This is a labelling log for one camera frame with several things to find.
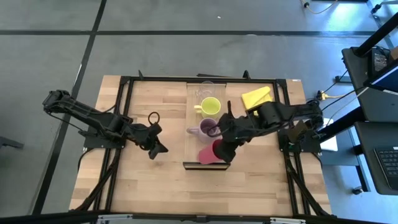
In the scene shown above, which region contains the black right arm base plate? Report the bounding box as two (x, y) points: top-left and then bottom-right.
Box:
(277, 128), (322, 153)

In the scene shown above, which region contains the black keyboard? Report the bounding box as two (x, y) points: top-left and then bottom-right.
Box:
(374, 145), (398, 191)

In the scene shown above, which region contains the red cup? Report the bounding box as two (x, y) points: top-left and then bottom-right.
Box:
(198, 139), (223, 165)

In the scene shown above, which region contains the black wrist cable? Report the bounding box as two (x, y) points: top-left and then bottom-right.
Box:
(206, 122), (221, 138)
(147, 111), (160, 126)

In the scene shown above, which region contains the purple mug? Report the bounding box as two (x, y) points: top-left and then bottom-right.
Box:
(186, 117), (223, 144)

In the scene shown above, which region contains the grey metal rack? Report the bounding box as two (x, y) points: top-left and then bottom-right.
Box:
(366, 0), (398, 47)

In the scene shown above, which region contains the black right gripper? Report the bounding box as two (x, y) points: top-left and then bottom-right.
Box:
(213, 114), (250, 163)

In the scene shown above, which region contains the clear glass cup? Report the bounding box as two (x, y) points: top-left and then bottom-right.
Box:
(195, 80), (216, 99)

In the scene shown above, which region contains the wooden shelf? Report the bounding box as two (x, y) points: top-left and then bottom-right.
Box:
(182, 81), (231, 171)

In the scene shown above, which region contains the yellow extension cable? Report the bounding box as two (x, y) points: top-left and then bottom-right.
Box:
(300, 0), (340, 16)

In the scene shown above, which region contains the grey furniture foot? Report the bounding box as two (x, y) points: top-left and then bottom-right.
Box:
(0, 136), (24, 150)

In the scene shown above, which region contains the black desk with devices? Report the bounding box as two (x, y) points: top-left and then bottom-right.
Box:
(341, 45), (398, 123)

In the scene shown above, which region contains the yellow power plug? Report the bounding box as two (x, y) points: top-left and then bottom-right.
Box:
(317, 90), (346, 101)

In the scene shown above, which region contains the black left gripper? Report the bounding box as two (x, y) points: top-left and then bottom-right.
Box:
(139, 123), (169, 161)

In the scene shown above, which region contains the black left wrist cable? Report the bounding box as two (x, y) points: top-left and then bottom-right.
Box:
(147, 111), (160, 126)

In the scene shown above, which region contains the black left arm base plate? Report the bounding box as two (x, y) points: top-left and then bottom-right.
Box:
(83, 124), (129, 149)

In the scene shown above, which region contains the black aluminium table frame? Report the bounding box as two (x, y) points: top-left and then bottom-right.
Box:
(70, 70), (331, 217)

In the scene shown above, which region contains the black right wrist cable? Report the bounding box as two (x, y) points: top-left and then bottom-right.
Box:
(206, 122), (221, 138)

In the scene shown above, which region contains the yellow folded cloth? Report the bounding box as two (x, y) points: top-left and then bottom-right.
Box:
(241, 86), (274, 116)

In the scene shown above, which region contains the black desk with keyboard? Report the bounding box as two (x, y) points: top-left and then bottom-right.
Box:
(354, 120), (398, 196)

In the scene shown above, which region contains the black power adapter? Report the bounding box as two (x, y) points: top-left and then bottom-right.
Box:
(368, 46), (390, 78)

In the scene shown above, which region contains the long black diagonal pole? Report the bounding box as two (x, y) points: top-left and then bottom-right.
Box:
(353, 11), (398, 57)

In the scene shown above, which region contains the yellow mug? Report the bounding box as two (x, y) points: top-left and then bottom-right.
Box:
(193, 96), (222, 119)

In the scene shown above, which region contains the short black diagonal pole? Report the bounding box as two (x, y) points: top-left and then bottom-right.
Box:
(317, 105), (368, 144)

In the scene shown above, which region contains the black rig beam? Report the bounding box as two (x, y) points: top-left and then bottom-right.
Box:
(0, 210), (398, 224)

